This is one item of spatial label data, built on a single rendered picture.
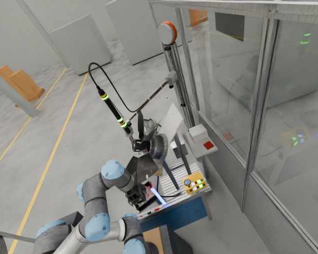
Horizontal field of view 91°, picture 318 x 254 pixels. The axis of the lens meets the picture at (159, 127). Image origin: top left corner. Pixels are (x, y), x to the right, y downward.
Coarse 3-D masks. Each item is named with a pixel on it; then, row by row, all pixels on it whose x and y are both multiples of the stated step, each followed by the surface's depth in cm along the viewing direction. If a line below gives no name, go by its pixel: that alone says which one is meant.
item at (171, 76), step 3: (171, 72) 140; (174, 72) 138; (168, 75) 138; (171, 75) 136; (174, 75) 136; (165, 78) 138; (168, 78) 136; (171, 78) 134; (174, 78) 138; (177, 78) 141; (171, 81) 136; (174, 81) 139; (171, 84) 139
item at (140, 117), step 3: (138, 114) 144; (141, 114) 157; (138, 117) 145; (141, 117) 156; (138, 120) 145; (141, 120) 154; (138, 123) 145; (141, 123) 153; (138, 126) 145; (141, 126) 152; (138, 129) 145; (141, 129) 151; (141, 132) 150
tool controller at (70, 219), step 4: (76, 212) 113; (68, 216) 113; (72, 216) 111; (76, 216) 111; (80, 216) 114; (64, 220) 111; (68, 220) 109; (72, 220) 108; (76, 220) 109; (80, 220) 113; (68, 224) 106; (72, 224) 105; (76, 224) 107
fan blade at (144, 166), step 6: (144, 156) 134; (150, 156) 132; (138, 162) 132; (144, 162) 129; (150, 162) 127; (138, 168) 129; (144, 168) 125; (150, 168) 122; (156, 168) 119; (138, 174) 126; (144, 174) 122; (150, 174) 119; (138, 180) 123; (144, 180) 120
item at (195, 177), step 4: (196, 172) 122; (188, 176) 121; (192, 176) 120; (196, 176) 119; (200, 176) 118; (184, 180) 120; (192, 180) 118; (196, 180) 117; (200, 180) 116; (204, 180) 115; (184, 184) 118; (196, 184) 115; (200, 184) 116; (188, 188) 115; (192, 188) 116; (200, 188) 120; (188, 192) 118; (192, 192) 120
